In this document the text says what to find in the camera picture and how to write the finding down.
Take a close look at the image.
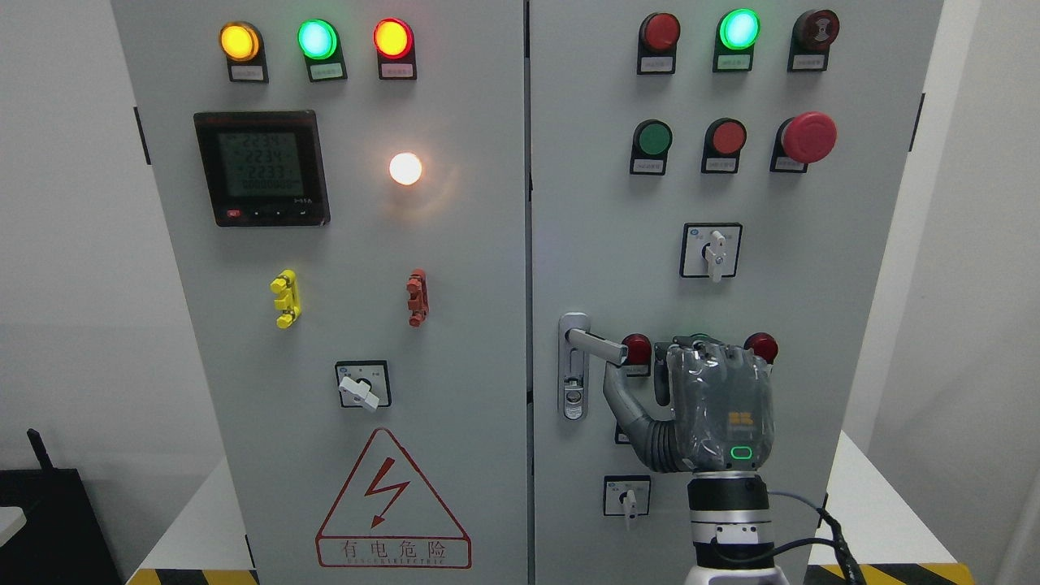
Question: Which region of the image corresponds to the red-orange indicator light top left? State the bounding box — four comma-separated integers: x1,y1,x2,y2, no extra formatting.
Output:
374,18,414,60

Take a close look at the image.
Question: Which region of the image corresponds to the dark red indicator lower right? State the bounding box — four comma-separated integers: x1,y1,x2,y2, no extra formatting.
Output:
743,331,779,364

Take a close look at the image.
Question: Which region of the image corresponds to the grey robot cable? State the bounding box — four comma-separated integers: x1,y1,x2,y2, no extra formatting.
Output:
764,490,869,585

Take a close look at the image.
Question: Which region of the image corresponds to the green indicator light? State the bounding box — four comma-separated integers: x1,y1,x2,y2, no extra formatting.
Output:
718,7,761,51
297,19,339,62

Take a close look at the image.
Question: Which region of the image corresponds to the red indicator light top right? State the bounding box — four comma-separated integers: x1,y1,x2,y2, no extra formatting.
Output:
639,12,681,54

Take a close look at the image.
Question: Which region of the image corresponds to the red emergency stop mushroom button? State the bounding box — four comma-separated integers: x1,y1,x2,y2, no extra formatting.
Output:
779,111,837,164

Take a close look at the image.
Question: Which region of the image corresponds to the white left rotary selector switch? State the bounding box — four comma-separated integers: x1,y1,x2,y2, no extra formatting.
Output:
334,360,392,412

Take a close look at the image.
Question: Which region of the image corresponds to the red terminal connector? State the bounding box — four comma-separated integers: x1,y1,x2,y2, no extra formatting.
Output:
406,269,430,328

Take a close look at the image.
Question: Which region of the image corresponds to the white glowing indicator lamp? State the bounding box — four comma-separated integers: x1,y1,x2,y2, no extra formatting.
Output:
388,151,424,186

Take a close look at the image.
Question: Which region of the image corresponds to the grey robotic humanoid hand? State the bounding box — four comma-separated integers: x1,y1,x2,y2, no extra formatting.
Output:
603,342,775,473

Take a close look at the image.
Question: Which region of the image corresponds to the small white rotary switch bottom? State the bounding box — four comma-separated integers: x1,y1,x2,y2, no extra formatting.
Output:
602,474,652,531

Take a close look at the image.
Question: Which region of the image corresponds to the black box at left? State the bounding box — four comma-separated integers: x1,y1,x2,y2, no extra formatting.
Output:
1,429,122,584

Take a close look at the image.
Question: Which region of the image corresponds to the green indicator light top right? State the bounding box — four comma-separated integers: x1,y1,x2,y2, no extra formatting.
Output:
718,7,761,51

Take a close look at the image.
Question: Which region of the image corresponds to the dark red indicator lower left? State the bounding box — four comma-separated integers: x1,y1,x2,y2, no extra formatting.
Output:
622,333,653,377

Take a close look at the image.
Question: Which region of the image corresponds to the green push button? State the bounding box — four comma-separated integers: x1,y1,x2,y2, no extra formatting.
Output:
634,119,674,158

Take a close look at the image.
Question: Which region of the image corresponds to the green indicator light top left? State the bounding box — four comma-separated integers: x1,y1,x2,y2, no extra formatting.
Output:
297,19,339,62

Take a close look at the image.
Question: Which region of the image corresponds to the grey cabinet door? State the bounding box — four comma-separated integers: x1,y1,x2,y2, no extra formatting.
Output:
112,1,530,584
530,1,943,584

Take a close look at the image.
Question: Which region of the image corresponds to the yellow indicator light top left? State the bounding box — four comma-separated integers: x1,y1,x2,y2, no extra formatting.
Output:
219,21,262,63

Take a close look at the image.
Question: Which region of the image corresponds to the red electric danger warning sticker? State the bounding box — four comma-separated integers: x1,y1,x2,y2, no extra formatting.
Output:
314,428,472,570

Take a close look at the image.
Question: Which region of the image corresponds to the dark red indicator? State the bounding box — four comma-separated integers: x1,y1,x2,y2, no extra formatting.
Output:
622,333,653,377
743,331,779,364

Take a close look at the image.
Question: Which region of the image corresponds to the white right rotary selector switch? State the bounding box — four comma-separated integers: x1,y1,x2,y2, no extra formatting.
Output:
679,223,743,283

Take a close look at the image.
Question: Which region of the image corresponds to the white rotary selector switch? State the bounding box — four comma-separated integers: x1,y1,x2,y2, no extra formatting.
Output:
679,223,743,283
334,360,392,412

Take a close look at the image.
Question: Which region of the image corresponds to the black digital power meter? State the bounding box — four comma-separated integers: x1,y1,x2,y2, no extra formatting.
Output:
193,110,331,228

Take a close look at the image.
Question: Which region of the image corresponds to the silver cabinet door handle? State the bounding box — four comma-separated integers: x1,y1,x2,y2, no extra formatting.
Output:
557,312,628,421

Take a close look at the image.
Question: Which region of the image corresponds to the yellow terminal connector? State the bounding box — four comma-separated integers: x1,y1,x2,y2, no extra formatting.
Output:
270,269,301,330

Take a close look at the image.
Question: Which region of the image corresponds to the dark red buzzer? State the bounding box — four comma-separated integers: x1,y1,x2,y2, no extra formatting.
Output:
792,10,840,52

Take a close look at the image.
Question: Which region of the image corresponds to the right grey cabinet door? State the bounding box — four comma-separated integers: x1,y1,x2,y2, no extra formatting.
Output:
530,1,943,584

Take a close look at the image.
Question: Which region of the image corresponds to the red push button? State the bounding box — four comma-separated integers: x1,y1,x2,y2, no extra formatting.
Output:
705,118,748,157

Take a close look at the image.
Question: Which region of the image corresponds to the left grey cabinet door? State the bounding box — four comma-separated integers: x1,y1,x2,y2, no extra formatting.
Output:
112,1,530,584

